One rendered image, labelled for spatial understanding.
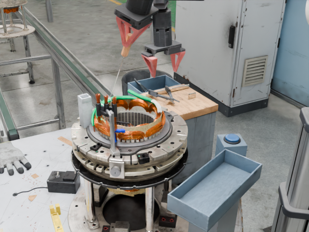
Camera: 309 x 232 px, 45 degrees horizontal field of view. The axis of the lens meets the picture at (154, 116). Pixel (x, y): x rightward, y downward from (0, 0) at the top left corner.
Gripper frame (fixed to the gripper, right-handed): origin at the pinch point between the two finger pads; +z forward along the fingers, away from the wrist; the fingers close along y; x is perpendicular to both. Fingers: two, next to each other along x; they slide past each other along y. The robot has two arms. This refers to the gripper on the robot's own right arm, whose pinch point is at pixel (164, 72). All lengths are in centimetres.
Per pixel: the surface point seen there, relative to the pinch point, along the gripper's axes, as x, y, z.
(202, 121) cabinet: 10.5, -7.3, 16.1
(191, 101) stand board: 4.8, -7.4, 10.7
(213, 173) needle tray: 35.5, 8.7, 15.6
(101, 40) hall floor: -406, -147, 102
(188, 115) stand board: 11.1, -1.2, 11.6
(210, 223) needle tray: 50, 21, 14
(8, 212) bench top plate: -7, 56, 36
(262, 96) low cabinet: -128, -187, 105
